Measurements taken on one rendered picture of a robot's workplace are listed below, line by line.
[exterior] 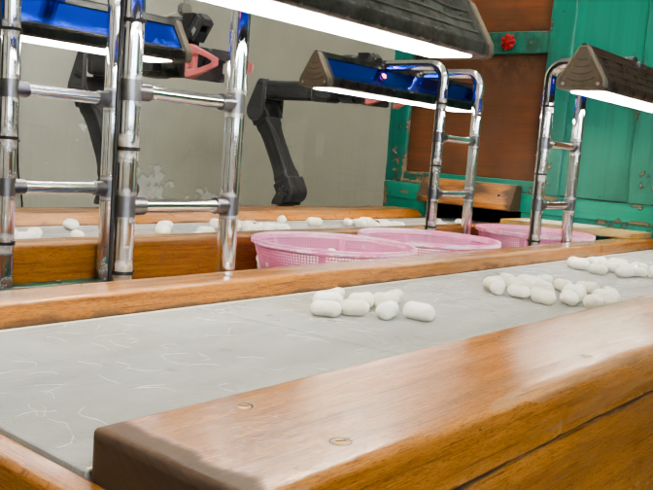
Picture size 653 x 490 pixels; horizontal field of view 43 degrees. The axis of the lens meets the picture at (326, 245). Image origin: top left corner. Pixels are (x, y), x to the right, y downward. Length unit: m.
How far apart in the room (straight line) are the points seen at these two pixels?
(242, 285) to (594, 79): 0.71
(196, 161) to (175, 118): 0.26
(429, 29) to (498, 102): 1.43
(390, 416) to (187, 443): 0.12
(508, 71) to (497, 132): 0.17
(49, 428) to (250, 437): 0.14
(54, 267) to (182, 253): 0.22
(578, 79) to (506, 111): 0.96
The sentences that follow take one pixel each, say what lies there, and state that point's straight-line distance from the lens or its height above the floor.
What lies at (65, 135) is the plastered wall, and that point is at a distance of 3.83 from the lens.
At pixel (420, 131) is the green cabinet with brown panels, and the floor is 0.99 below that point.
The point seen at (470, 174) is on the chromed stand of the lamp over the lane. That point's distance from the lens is 1.90.
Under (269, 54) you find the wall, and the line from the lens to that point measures 4.24.
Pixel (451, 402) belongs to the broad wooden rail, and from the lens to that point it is 0.53.
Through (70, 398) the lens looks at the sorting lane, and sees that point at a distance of 0.58.
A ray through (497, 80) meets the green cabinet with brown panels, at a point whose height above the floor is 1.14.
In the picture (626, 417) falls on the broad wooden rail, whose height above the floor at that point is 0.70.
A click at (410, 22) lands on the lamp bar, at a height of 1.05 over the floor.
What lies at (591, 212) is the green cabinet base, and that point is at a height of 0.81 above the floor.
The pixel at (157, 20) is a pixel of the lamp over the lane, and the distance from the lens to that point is 1.42.
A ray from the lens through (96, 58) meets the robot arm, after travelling 2.06.
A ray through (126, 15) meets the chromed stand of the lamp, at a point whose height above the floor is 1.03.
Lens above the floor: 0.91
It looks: 6 degrees down
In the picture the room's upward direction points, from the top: 4 degrees clockwise
